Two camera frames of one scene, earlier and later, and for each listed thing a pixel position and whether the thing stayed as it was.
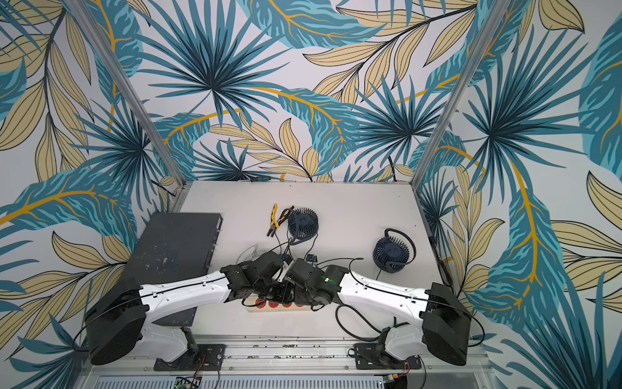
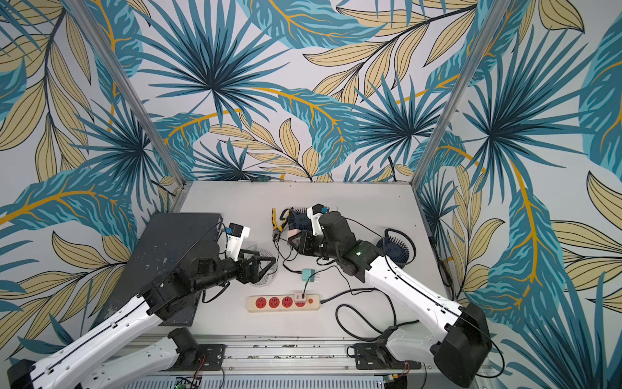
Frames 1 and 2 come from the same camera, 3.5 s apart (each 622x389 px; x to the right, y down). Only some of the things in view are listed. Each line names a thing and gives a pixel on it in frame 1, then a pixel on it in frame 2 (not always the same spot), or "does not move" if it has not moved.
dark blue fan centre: (303, 224) does not move
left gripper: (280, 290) to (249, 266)
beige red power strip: (257, 305) does not move
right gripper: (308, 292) to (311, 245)
